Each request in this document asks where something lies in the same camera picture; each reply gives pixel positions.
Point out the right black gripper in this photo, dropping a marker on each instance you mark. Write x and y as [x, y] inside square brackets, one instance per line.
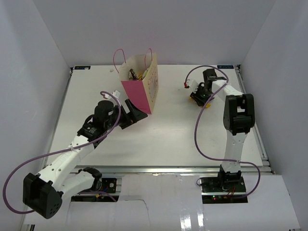
[196, 96]

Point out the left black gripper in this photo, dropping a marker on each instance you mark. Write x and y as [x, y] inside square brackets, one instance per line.
[134, 115]

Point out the pink paper gift bag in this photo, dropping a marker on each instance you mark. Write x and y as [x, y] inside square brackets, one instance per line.
[142, 93]

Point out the purple candy packet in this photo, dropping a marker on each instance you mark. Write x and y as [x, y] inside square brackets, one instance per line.
[132, 75]

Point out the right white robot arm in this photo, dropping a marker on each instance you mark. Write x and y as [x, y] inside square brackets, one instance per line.
[238, 119]

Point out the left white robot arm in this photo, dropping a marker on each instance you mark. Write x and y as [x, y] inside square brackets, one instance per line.
[45, 191]

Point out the blue label sticker right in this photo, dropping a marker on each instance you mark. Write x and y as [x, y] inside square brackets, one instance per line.
[225, 66]

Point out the blue label sticker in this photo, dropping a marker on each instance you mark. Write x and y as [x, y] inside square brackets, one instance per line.
[82, 67]
[225, 66]

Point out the blue label sticker left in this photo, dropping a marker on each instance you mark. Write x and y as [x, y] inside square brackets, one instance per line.
[82, 67]

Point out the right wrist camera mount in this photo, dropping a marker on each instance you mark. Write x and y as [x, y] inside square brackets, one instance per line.
[192, 85]

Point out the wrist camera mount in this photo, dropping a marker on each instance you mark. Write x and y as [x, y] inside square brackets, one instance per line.
[115, 93]
[192, 85]

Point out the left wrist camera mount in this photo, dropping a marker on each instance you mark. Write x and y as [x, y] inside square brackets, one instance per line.
[115, 93]

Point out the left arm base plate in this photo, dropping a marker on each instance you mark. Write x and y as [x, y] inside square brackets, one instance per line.
[108, 185]

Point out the aluminium front rail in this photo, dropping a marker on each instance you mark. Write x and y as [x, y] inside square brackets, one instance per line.
[170, 170]

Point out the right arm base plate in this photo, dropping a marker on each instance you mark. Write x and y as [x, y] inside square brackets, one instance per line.
[213, 185]

